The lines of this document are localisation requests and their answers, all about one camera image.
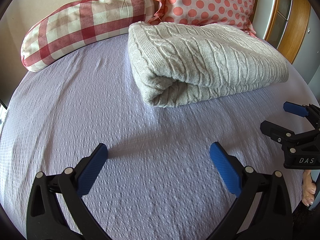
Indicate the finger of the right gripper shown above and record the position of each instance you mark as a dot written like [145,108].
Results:
[278,133]
[299,110]

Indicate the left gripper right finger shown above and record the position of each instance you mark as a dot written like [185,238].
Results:
[262,208]

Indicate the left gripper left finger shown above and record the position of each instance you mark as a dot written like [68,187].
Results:
[45,219]

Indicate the cream cable-knit sweater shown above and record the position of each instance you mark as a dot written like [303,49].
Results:
[175,64]

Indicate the person's right hand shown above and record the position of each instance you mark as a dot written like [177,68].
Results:
[308,189]

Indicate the wooden framed door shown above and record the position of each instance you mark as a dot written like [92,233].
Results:
[289,22]

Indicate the lavender bed sheet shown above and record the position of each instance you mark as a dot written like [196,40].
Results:
[159,181]

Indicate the pink polka dot pillow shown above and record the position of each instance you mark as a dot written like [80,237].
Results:
[202,12]

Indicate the red white plaid pillow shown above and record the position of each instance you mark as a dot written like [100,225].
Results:
[77,24]

